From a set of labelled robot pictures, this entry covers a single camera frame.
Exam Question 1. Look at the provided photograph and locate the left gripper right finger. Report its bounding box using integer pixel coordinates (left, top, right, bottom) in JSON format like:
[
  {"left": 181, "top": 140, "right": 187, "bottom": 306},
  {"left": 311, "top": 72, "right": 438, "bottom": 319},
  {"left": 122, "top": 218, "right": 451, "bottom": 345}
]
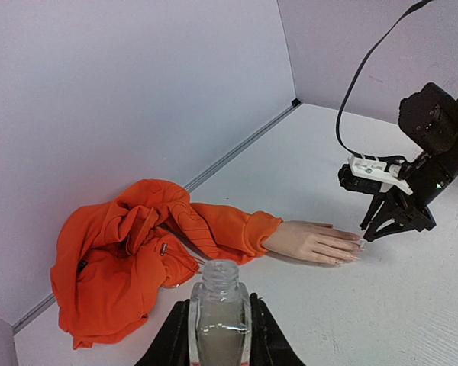
[{"left": 249, "top": 293, "right": 305, "bottom": 366}]

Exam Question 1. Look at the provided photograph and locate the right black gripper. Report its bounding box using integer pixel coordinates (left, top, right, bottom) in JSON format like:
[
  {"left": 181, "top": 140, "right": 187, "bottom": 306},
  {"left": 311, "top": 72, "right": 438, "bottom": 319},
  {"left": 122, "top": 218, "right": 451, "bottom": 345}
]
[{"left": 360, "top": 188, "right": 436, "bottom": 242}]

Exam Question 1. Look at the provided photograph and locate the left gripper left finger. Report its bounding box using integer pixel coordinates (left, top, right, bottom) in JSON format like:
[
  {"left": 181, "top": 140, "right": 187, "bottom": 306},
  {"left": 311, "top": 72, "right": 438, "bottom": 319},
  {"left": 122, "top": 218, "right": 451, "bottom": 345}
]
[{"left": 135, "top": 300, "right": 190, "bottom": 366}]

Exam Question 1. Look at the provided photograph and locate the clear nail polish bottle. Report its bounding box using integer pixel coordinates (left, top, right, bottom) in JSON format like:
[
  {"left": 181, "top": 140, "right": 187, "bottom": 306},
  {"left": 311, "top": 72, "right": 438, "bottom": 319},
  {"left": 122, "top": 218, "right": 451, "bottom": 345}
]
[{"left": 188, "top": 260, "right": 252, "bottom": 366}]

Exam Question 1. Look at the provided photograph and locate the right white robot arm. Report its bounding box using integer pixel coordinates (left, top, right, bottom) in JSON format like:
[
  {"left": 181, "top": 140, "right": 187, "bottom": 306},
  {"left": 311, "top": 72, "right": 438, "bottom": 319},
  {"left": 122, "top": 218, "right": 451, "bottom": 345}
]
[{"left": 360, "top": 82, "right": 458, "bottom": 242}]

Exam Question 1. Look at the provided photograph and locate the mannequin hand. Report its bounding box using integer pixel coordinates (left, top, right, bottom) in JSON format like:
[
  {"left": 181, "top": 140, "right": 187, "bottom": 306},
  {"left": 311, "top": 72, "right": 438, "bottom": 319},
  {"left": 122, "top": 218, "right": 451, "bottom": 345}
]
[{"left": 263, "top": 221, "right": 360, "bottom": 266}]

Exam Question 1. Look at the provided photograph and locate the orange crumpled garment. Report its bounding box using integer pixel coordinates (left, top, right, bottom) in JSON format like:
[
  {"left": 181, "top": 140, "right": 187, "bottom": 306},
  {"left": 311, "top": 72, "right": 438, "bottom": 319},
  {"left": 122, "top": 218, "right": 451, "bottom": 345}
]
[{"left": 50, "top": 179, "right": 281, "bottom": 349}]

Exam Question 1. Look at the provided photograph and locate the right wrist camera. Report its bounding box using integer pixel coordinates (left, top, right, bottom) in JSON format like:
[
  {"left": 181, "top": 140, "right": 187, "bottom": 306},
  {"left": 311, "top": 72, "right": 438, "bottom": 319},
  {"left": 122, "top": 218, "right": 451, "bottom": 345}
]
[{"left": 337, "top": 155, "right": 413, "bottom": 195}]

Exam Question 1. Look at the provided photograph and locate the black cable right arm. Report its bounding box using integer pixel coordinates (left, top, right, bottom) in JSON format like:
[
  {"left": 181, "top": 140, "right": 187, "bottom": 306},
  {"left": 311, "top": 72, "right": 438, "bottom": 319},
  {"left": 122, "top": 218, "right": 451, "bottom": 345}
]
[{"left": 335, "top": 0, "right": 440, "bottom": 156}]

